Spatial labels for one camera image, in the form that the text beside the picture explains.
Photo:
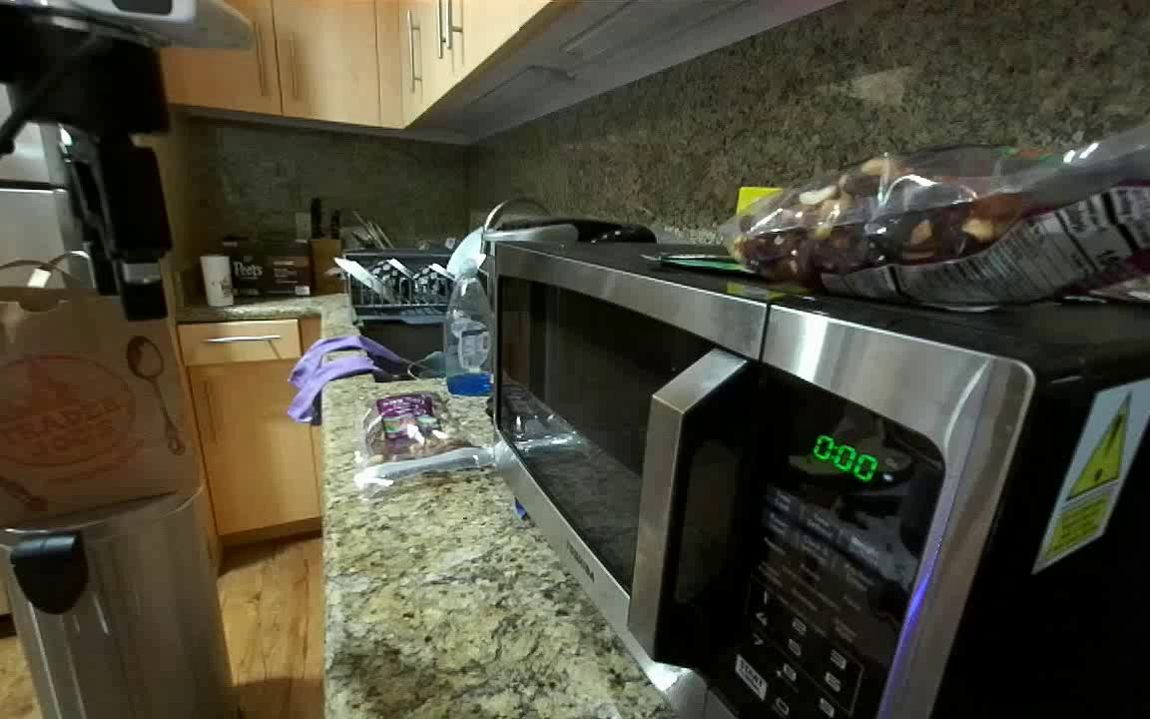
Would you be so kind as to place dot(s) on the dark countertop jar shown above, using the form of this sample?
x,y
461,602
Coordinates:
x,y
270,275

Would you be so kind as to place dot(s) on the clear trail mix bag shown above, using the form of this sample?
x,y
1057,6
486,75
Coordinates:
x,y
898,215

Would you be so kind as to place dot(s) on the teal flat packet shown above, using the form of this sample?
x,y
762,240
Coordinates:
x,y
710,262

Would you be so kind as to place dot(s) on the brown bottle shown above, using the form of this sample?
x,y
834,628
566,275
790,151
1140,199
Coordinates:
x,y
324,262

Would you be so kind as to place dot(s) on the tan printed paper bag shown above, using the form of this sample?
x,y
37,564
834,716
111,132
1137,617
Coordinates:
x,y
59,412

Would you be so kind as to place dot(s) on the light wood drawer front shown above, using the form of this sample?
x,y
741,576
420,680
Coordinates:
x,y
243,340

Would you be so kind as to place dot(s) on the stainless steel trash can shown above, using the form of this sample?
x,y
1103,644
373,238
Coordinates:
x,y
139,613

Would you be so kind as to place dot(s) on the clear bottle with blue cap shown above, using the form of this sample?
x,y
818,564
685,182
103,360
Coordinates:
x,y
468,332

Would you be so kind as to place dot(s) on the white cup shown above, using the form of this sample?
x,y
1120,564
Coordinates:
x,y
218,282

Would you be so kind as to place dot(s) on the stainless steel microwave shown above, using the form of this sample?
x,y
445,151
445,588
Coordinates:
x,y
602,400

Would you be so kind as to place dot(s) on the dish rack with dishes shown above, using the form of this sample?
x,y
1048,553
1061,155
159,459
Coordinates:
x,y
399,282

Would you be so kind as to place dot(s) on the upper cabinet carcass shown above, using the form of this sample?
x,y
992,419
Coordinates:
x,y
578,54

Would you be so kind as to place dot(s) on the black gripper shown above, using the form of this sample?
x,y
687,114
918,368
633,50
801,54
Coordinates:
x,y
142,203

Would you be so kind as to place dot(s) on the plastic bag with purple contents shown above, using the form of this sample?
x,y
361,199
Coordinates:
x,y
408,424

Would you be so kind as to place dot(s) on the light wood base cabinet door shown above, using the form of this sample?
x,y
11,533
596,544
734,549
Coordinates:
x,y
256,452

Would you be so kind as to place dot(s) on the stainless steel refrigerator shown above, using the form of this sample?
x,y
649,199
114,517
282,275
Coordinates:
x,y
1,215

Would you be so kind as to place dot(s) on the yellow box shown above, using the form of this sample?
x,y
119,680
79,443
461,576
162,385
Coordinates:
x,y
755,203

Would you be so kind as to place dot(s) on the purple cloth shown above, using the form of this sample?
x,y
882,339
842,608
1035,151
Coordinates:
x,y
329,364

